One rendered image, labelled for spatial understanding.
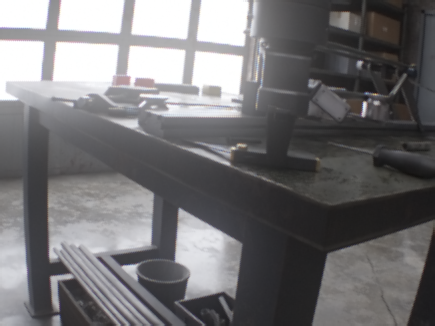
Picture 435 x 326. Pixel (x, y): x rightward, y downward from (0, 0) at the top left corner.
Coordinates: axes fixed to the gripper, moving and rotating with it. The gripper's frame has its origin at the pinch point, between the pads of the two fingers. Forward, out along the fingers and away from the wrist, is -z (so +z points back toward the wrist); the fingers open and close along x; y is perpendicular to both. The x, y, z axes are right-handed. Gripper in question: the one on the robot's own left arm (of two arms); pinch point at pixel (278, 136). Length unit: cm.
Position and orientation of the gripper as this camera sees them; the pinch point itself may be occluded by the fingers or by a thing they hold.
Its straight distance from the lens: 54.8
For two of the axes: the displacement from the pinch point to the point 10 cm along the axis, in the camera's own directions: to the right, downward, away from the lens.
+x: -1.0, 2.1, -9.7
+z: 1.1, -9.7, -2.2
